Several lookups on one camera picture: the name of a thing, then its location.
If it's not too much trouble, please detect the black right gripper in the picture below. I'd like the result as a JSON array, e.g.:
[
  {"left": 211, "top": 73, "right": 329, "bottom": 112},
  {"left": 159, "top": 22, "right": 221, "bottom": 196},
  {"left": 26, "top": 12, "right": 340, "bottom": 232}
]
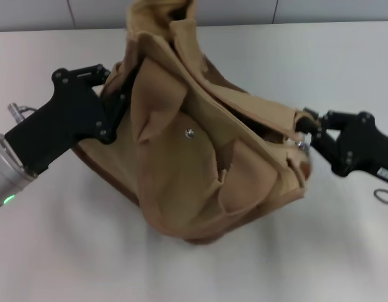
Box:
[{"left": 296, "top": 107, "right": 388, "bottom": 186}]

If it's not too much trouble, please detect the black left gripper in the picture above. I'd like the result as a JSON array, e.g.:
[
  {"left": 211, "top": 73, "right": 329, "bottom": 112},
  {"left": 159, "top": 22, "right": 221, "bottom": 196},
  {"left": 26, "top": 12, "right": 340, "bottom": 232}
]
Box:
[{"left": 4, "top": 64, "right": 134, "bottom": 174}]

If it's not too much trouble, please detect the silver zipper pull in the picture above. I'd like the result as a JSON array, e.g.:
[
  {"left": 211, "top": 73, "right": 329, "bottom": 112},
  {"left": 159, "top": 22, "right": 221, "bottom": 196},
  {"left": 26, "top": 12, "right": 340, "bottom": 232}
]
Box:
[{"left": 295, "top": 140, "right": 312, "bottom": 154}]

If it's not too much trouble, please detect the khaki canvas food bag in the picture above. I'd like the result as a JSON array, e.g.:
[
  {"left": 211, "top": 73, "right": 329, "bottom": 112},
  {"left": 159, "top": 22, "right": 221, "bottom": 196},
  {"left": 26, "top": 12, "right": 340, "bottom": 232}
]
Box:
[{"left": 69, "top": 0, "right": 315, "bottom": 245}]

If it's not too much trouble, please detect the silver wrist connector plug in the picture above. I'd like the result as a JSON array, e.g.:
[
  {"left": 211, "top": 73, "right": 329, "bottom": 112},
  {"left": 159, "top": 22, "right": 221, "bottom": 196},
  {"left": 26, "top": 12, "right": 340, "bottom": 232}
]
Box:
[{"left": 6, "top": 102, "right": 37, "bottom": 122}]

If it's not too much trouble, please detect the grey cable loop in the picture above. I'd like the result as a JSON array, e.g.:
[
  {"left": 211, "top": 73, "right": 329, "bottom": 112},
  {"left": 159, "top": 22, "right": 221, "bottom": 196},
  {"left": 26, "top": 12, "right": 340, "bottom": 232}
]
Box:
[{"left": 373, "top": 187, "right": 388, "bottom": 205}]

